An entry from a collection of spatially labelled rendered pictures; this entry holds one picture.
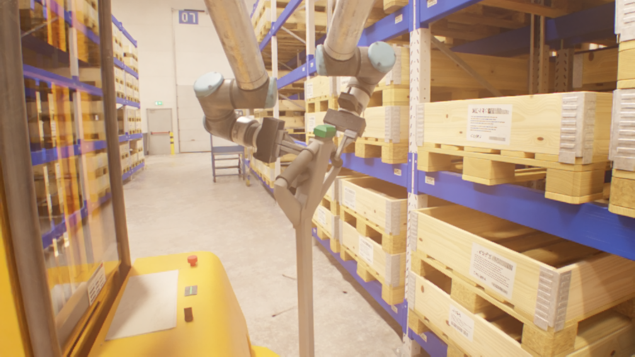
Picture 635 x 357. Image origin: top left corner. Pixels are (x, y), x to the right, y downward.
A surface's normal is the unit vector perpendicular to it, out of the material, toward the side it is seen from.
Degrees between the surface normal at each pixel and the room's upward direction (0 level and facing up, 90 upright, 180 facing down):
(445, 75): 90
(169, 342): 0
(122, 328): 0
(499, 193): 90
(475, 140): 90
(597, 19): 90
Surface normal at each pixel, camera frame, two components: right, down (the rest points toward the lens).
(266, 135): -0.40, 0.11
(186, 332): -0.01, -0.99
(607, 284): 0.33, 0.11
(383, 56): 0.28, -0.19
